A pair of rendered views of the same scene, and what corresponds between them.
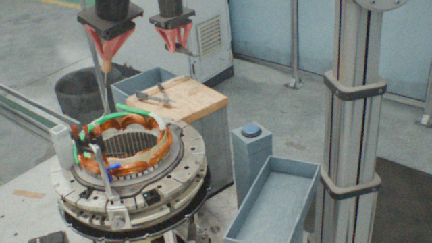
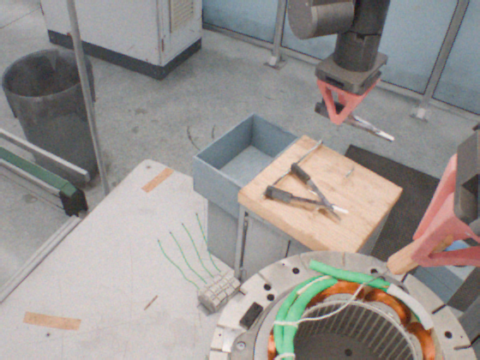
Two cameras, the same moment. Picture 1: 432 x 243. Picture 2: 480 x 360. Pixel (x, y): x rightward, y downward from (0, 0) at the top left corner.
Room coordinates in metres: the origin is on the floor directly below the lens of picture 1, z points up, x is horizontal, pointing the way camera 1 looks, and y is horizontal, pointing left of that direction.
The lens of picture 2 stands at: (0.64, 0.38, 1.58)
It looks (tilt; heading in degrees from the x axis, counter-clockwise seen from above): 46 degrees down; 341
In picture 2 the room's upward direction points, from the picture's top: 5 degrees clockwise
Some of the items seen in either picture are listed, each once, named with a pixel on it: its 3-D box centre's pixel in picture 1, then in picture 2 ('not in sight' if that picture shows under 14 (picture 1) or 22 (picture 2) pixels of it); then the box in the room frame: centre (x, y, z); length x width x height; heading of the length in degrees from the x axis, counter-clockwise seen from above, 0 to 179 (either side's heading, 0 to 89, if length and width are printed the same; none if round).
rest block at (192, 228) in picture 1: (198, 239); not in sight; (0.77, 0.06, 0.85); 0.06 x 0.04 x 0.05; 177
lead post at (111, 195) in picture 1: (106, 173); not in sight; (0.65, 0.20, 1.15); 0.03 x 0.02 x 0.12; 33
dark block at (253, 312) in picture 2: not in sight; (251, 315); (0.87, 0.27, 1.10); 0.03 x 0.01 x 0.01; 131
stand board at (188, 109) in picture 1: (175, 101); (322, 195); (1.07, 0.09, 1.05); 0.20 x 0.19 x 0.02; 35
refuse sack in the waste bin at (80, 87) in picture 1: (94, 106); (54, 105); (2.37, 0.68, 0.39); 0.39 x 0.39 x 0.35
